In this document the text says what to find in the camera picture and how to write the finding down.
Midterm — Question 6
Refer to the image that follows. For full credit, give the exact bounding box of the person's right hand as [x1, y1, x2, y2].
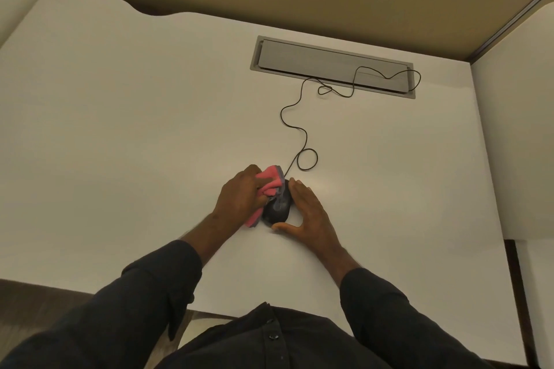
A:
[271, 178, 343, 259]

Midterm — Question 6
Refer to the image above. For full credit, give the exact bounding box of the person's left hand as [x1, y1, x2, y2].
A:
[213, 164, 271, 233]

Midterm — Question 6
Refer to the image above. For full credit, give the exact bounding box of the pink cleaning cloth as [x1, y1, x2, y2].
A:
[245, 165, 286, 228]

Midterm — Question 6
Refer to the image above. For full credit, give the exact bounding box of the black computer mouse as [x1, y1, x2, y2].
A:
[262, 180, 292, 227]

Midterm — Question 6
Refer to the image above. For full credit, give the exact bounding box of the person's right forearm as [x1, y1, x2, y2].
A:
[309, 244, 492, 369]

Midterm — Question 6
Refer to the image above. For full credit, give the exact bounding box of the person's left forearm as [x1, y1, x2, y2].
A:
[0, 213, 243, 369]

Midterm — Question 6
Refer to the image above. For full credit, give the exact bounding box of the person's dark button shirt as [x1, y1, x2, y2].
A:
[154, 301, 438, 369]

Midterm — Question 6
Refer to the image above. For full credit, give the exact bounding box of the black mouse cable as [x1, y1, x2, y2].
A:
[280, 65, 422, 173]

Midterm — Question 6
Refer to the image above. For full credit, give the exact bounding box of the grey desk cable tray cover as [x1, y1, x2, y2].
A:
[249, 35, 416, 100]

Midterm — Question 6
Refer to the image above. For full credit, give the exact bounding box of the grey metal partition frame strip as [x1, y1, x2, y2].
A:
[469, 0, 554, 64]

